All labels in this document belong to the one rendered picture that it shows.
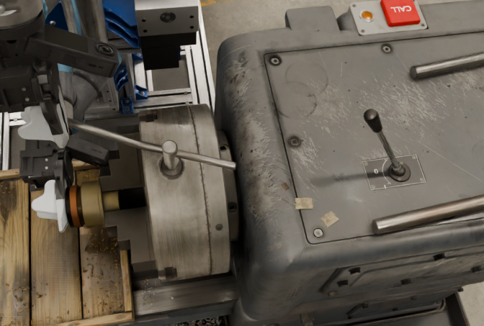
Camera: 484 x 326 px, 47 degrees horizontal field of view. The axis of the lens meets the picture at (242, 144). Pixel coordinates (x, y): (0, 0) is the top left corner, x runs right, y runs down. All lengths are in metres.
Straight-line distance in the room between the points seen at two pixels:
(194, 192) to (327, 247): 0.22
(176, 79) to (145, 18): 0.98
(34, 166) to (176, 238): 0.31
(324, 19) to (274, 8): 1.68
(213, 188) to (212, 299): 0.37
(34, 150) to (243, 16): 1.77
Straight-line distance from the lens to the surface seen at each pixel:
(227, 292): 1.21
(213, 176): 0.89
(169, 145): 0.81
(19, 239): 1.27
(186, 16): 1.26
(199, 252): 0.93
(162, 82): 2.21
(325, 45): 1.02
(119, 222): 1.00
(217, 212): 0.90
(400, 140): 0.95
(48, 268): 1.24
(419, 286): 1.30
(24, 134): 0.80
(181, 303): 1.20
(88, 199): 1.01
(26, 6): 0.68
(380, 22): 1.08
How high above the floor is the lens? 2.04
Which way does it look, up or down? 62 degrees down
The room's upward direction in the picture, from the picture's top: 9 degrees clockwise
